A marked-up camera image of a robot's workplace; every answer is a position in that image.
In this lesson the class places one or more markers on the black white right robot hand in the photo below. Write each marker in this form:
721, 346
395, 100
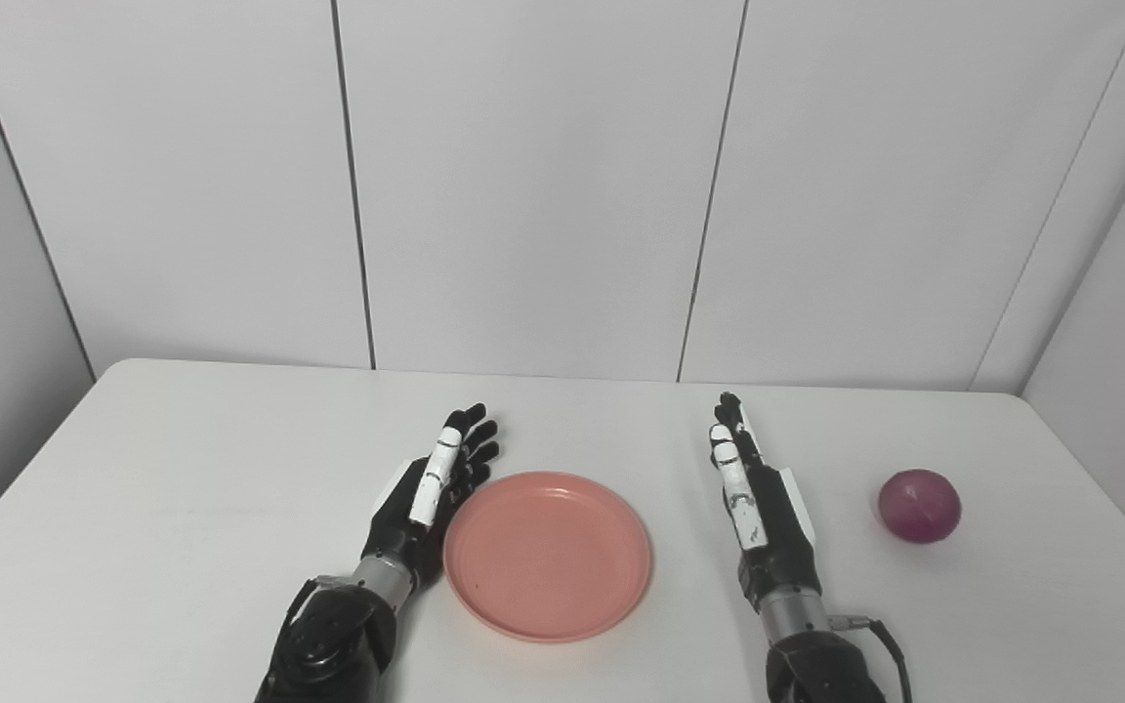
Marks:
777, 527

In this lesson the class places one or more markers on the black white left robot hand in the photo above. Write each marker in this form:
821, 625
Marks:
401, 522

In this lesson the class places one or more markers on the purple red onion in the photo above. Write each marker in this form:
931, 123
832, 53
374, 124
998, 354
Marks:
919, 506

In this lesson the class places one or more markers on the pink round plate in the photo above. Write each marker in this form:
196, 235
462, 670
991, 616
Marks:
547, 557

